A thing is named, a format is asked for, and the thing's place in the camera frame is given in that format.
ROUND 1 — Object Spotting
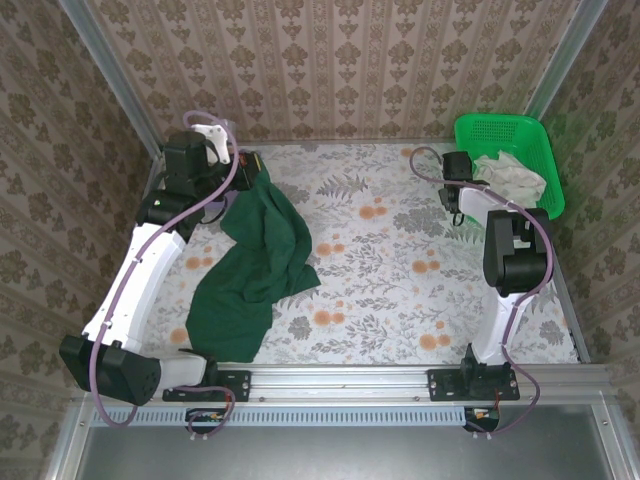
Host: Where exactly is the dark green t-shirt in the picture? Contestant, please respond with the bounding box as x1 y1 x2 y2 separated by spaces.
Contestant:
184 167 322 364

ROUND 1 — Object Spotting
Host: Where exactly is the cream white t-shirt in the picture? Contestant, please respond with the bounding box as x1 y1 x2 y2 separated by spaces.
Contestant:
472 149 549 207

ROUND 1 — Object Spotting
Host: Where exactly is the green plastic basket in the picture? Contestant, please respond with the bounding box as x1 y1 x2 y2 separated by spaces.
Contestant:
453 113 566 221

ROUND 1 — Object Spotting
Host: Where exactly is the small black connector board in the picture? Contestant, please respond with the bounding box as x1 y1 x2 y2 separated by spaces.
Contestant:
186 408 227 434
462 407 502 433

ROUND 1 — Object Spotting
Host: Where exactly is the grey sheet metal shelf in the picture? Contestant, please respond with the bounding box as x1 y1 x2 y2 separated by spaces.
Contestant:
44 402 631 480

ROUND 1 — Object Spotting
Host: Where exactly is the aluminium frame post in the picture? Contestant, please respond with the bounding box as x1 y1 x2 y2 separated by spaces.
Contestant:
524 0 609 121
58 0 164 159

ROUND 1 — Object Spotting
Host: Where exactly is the thin aluminium table edge rail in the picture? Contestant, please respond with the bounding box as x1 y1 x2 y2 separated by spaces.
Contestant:
552 269 591 364

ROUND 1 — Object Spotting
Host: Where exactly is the long aluminium mounting rail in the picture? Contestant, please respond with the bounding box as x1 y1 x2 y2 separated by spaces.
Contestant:
214 363 609 404

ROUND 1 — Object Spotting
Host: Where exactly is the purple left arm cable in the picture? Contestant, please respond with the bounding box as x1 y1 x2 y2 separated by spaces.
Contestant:
92 110 240 442

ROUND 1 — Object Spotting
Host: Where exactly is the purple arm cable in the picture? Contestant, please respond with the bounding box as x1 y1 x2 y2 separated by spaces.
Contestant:
409 146 555 441
92 110 240 442

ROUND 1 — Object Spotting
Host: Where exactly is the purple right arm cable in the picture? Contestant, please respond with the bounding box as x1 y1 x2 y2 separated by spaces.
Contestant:
409 146 555 441

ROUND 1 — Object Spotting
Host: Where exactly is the white slotted cable duct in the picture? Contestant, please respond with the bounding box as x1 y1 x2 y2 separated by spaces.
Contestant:
94 405 469 427

